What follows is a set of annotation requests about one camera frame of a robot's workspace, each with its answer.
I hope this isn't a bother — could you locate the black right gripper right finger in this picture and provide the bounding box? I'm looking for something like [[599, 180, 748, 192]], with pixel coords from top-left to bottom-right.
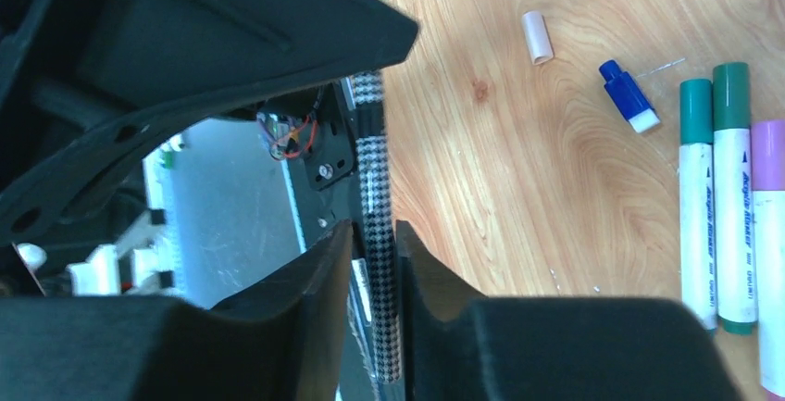
[[396, 221, 741, 400]]

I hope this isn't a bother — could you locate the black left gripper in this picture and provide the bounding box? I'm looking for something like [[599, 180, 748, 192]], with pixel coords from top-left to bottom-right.
[[1, 0, 209, 244]]

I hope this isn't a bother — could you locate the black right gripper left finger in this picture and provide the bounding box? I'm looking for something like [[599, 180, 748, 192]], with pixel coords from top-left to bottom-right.
[[1, 221, 354, 400]]

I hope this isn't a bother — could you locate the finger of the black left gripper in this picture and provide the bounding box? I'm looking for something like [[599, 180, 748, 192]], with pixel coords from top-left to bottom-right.
[[61, 0, 418, 135]]

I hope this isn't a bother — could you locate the houndstooth patterned pen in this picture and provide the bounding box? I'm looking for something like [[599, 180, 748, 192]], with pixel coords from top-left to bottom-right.
[[350, 70, 402, 383]]

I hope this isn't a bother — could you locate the blue pen cap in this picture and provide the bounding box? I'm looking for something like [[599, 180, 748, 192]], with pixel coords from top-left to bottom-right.
[[598, 59, 660, 134]]

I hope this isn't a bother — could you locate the beige marker cap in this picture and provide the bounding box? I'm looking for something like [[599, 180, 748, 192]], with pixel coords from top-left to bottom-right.
[[521, 10, 554, 66]]

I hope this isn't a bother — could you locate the dark green capped marker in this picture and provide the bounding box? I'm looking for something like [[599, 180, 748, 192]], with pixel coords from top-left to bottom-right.
[[713, 62, 757, 335]]

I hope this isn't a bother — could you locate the teal capped white marker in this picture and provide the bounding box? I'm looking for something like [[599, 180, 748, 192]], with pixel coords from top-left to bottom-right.
[[679, 78, 718, 333]]

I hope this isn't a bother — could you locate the pink capped white marker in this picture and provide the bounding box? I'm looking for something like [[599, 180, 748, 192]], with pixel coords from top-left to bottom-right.
[[752, 119, 784, 400]]

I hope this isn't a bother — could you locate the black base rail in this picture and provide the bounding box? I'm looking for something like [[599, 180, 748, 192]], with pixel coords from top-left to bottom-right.
[[252, 77, 361, 251]]

